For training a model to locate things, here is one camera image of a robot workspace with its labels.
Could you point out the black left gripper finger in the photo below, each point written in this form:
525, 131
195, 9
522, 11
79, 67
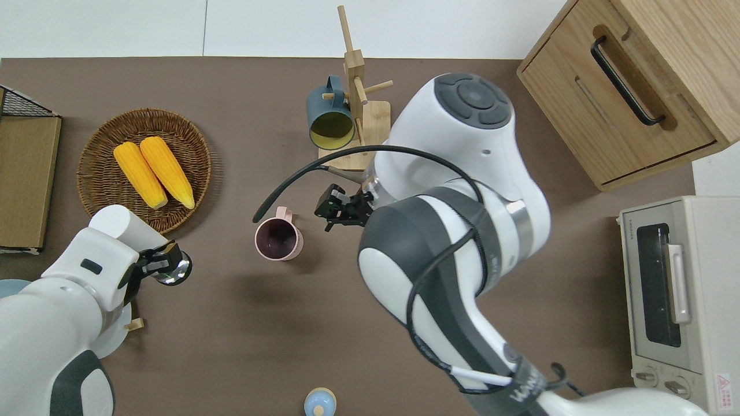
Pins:
162, 254
160, 271

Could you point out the wooden mug rack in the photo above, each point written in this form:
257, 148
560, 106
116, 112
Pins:
378, 121

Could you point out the round wicker basket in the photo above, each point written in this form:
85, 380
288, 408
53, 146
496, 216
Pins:
104, 173

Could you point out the wooden plate rack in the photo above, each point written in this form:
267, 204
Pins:
136, 324

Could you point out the pink mug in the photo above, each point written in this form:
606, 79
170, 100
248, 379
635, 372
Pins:
277, 238

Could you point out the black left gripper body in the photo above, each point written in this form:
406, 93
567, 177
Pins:
134, 274

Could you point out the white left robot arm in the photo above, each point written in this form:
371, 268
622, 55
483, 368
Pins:
58, 323

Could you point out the grey plate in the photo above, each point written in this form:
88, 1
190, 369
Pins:
115, 341

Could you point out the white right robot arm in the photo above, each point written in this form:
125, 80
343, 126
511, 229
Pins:
451, 150

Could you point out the light blue plate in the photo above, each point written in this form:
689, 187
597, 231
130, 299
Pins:
11, 288

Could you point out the wooden cabinet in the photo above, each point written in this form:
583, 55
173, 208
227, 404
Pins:
682, 69

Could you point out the dark blue mug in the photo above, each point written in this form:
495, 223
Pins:
330, 128

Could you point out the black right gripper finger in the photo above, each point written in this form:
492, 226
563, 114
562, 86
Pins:
330, 212
339, 195

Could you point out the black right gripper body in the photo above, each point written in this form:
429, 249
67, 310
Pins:
359, 209

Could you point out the yellow corn cob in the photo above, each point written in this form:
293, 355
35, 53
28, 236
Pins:
139, 173
167, 170

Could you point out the cream toaster oven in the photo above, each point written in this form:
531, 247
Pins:
711, 277

